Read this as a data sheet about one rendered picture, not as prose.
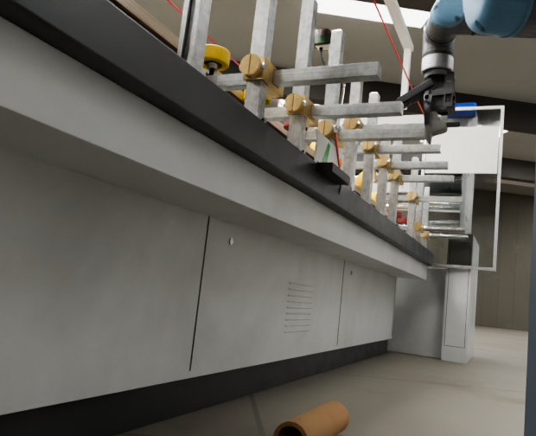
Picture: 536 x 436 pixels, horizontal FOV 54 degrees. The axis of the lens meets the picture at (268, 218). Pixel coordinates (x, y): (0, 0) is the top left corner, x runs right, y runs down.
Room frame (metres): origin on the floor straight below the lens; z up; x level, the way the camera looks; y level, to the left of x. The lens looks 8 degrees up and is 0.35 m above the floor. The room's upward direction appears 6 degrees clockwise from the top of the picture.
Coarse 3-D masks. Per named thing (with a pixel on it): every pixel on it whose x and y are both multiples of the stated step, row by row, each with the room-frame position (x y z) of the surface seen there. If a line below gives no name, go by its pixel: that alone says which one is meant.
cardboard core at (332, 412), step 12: (324, 408) 1.32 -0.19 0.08; (336, 408) 1.36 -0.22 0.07; (288, 420) 1.16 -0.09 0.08; (300, 420) 1.17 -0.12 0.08; (312, 420) 1.20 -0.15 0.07; (324, 420) 1.25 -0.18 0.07; (336, 420) 1.31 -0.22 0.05; (276, 432) 1.16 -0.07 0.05; (288, 432) 1.22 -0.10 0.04; (300, 432) 1.28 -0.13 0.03; (312, 432) 1.16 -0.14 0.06; (324, 432) 1.23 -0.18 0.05; (336, 432) 1.32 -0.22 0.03
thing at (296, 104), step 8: (288, 96) 1.32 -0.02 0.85; (296, 96) 1.31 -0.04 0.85; (304, 96) 1.32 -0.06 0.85; (288, 104) 1.32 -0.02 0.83; (296, 104) 1.31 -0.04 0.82; (304, 104) 1.31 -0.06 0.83; (312, 104) 1.37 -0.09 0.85; (288, 112) 1.34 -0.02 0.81; (296, 112) 1.33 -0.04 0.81; (304, 112) 1.33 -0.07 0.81; (312, 120) 1.38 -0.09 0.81
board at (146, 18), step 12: (120, 0) 0.98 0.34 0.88; (132, 0) 1.01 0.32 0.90; (132, 12) 1.02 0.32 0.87; (144, 12) 1.05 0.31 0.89; (144, 24) 1.06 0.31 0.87; (156, 24) 1.09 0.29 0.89; (168, 36) 1.13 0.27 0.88; (216, 72) 1.32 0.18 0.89; (240, 96) 1.45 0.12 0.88; (312, 156) 2.00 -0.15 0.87; (360, 192) 2.65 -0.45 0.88
